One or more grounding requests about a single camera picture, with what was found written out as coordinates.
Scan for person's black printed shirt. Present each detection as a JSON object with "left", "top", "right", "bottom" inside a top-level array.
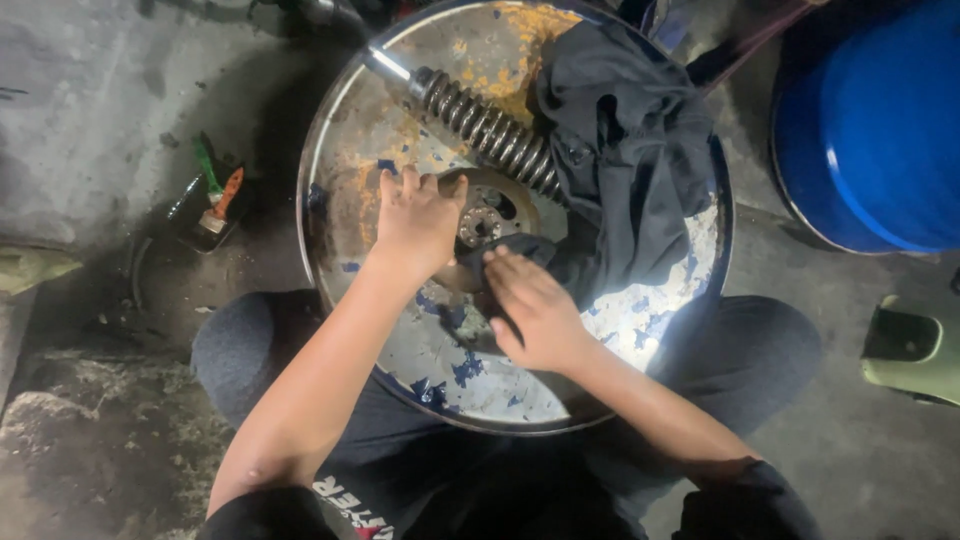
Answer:
[{"left": 196, "top": 435, "right": 826, "bottom": 540}]

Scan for dark grey cloth rag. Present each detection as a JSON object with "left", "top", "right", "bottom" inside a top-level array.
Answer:
[{"left": 456, "top": 21, "right": 717, "bottom": 310}]

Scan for black plastic tray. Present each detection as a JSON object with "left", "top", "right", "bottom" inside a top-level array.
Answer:
[{"left": 166, "top": 160, "right": 250, "bottom": 255}]

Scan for orange handled paintbrush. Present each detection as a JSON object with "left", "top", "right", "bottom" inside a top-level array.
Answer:
[{"left": 198, "top": 166, "right": 246, "bottom": 235}]

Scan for round metal sprocket disc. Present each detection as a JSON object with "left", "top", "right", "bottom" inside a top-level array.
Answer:
[{"left": 433, "top": 166, "right": 560, "bottom": 295}]

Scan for blue plastic barrel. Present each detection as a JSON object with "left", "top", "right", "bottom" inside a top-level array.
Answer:
[{"left": 769, "top": 0, "right": 960, "bottom": 256}]

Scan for rusty metal drum top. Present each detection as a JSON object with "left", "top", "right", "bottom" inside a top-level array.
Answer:
[{"left": 296, "top": 0, "right": 736, "bottom": 438}]

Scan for coil spring shock absorber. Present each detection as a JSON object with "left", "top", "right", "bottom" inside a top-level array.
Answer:
[{"left": 364, "top": 46, "right": 565, "bottom": 202}]

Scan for person's dark trousers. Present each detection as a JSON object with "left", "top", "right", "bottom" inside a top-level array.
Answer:
[{"left": 190, "top": 289, "right": 823, "bottom": 526}]

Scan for person's left hand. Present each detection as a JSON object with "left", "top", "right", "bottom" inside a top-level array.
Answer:
[{"left": 372, "top": 165, "right": 470, "bottom": 276}]

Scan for green handled paintbrush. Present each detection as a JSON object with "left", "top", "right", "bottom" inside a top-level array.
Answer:
[{"left": 192, "top": 132, "right": 225, "bottom": 205}]

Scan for person's right hand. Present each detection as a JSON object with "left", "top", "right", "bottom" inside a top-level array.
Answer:
[{"left": 482, "top": 245, "right": 594, "bottom": 374}]

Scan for green rubber sandal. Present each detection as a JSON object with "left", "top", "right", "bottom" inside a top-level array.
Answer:
[{"left": 859, "top": 294, "right": 960, "bottom": 408}]

